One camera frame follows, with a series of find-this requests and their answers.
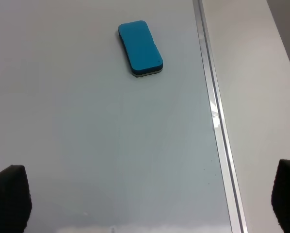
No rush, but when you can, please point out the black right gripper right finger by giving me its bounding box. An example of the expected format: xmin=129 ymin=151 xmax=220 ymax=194
xmin=271 ymin=159 xmax=290 ymax=233

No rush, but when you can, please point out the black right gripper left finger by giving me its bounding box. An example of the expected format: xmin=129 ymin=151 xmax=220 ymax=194
xmin=0 ymin=165 xmax=32 ymax=233

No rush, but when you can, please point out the blue whiteboard eraser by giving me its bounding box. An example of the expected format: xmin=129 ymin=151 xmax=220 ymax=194
xmin=118 ymin=20 xmax=163 ymax=77

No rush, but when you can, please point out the white whiteboard with aluminium frame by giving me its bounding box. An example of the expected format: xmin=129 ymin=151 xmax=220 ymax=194
xmin=0 ymin=0 xmax=247 ymax=233

